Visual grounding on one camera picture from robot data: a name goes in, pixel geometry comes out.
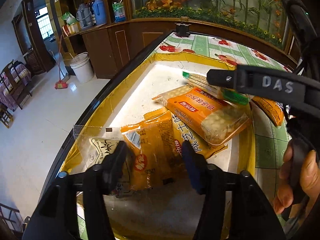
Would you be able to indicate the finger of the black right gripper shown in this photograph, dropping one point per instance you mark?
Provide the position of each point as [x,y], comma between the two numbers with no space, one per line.
[231,79]

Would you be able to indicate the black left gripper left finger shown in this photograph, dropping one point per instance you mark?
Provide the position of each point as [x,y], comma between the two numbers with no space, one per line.
[112,167]

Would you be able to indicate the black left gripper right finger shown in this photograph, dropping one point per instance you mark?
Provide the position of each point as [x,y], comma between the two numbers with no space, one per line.
[196,167]

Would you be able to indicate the long cracker pack green ends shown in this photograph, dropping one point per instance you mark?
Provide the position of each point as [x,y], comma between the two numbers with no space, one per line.
[218,92]

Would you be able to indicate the right hand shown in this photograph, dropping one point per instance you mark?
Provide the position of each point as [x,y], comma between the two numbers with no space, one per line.
[309,181]

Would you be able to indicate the white printed snack packet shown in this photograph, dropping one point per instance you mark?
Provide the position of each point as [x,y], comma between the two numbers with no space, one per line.
[94,144]

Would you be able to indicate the small orange snack packet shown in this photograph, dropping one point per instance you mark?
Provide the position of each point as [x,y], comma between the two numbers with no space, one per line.
[271,109]

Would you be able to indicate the orange cracker tray pack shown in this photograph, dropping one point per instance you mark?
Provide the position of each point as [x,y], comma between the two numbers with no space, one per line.
[212,119]

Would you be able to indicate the yellow white storage box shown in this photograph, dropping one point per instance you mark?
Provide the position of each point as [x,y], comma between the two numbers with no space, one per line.
[168,212]

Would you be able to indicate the flower painted glass screen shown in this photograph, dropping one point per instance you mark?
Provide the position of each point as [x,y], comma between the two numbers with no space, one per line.
[264,19]

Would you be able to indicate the small dark jar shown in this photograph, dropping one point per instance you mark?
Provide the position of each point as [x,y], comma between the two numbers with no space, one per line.
[182,27]

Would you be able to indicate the red broom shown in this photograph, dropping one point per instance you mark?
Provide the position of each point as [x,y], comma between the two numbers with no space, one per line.
[62,82]

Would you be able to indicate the white plastic bucket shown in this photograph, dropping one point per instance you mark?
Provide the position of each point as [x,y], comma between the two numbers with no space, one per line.
[82,68]

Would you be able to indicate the wooden cabinet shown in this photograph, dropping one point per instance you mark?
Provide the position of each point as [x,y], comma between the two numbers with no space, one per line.
[112,46]

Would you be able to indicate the wooden chair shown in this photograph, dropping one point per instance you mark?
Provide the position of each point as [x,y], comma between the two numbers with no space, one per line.
[15,78]

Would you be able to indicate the grey water jug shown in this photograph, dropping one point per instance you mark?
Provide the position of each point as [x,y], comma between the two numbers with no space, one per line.
[83,15]

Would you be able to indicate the blue thermos jug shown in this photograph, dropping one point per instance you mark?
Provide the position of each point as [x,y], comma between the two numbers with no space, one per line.
[99,12]

